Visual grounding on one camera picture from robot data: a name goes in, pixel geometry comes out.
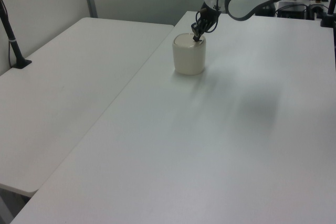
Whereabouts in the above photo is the cream trash bin with lid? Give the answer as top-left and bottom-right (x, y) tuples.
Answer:
(172, 33), (207, 76)

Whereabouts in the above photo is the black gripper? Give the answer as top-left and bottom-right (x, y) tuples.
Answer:
(191, 2), (221, 43)

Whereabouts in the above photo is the black electronics box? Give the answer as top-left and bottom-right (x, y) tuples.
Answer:
(276, 1), (308, 19)

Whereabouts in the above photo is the black camera stand pole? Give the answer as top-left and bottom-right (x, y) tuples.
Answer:
(0, 0), (33, 69)

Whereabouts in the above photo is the black clamped stand pole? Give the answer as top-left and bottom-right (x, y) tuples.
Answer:
(320, 0), (336, 28)

